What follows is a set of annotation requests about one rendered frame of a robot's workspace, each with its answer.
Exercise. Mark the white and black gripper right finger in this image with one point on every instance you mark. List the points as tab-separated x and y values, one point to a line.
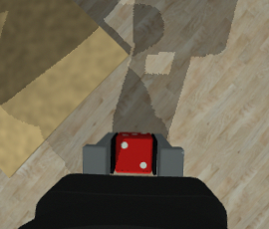
167	160

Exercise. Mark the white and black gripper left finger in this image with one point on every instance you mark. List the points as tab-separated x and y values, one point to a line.
100	158

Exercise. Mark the red die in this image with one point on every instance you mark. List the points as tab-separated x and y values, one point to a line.
133	152

